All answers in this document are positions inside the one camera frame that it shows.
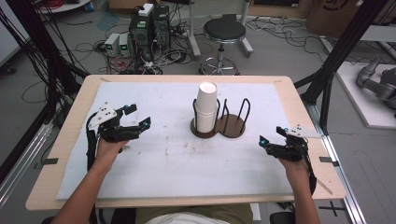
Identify black frame with cable bundle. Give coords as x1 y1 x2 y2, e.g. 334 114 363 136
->
0 0 91 126

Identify black round stool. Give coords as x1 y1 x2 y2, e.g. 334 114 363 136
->
199 13 248 77

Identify brown cardboard box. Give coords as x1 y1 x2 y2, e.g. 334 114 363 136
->
305 0 376 39

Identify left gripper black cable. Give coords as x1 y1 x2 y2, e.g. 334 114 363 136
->
85 111 100 173

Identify grey power supply unit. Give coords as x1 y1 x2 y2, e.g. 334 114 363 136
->
104 32 121 58
119 33 132 58

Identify person's white shirt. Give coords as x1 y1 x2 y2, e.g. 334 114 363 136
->
144 211 231 224

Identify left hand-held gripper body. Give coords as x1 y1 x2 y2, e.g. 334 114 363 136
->
88 102 143 144

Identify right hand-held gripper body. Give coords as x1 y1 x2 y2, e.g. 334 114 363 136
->
266 124 324 163

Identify black tape cross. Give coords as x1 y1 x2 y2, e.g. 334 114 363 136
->
318 200 347 217

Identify stack of white paper cups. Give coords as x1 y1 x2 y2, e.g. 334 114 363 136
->
194 81 219 134

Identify black metal frame post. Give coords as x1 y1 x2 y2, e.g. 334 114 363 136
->
293 0 391 135

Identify thin wooden stick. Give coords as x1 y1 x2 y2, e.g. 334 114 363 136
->
316 177 333 196

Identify white box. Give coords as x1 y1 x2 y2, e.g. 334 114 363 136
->
137 3 155 18

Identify white floor board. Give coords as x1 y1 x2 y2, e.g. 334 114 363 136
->
335 60 396 131

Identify person's left hand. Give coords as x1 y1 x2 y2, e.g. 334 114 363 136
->
94 138 130 171

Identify person's right hand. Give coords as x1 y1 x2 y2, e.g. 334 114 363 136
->
278 158 311 185

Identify black computer tower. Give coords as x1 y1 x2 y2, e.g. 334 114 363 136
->
128 12 155 63
152 5 172 51

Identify aluminium rail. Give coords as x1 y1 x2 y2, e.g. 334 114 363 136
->
0 120 54 208
305 102 368 224

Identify person's olive trousers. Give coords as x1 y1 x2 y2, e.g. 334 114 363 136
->
134 203 255 224

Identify brown cup holder rack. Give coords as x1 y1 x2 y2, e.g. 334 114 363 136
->
190 97 252 140

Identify white foam mat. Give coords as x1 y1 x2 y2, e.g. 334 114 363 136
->
55 81 314 201

